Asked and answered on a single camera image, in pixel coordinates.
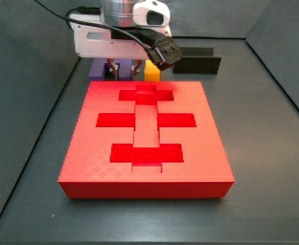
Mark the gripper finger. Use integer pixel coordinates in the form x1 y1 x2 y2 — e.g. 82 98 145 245
132 59 141 80
106 58 118 78

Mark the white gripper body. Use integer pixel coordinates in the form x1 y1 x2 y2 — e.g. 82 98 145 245
70 23 148 59

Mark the purple U-shaped block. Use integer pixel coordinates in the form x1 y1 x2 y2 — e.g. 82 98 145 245
88 58 132 81

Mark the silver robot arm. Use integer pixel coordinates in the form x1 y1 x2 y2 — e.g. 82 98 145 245
67 0 180 80

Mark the black fixture stand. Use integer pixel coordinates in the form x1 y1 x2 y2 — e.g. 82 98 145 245
172 47 221 75

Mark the red board with recesses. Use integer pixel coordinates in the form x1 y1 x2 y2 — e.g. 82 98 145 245
58 81 233 199

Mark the yellow long bar block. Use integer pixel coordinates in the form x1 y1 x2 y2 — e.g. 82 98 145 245
144 60 161 81

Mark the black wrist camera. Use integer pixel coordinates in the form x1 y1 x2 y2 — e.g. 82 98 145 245
132 28 184 72

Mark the black cable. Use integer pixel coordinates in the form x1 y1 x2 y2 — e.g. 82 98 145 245
33 0 157 61

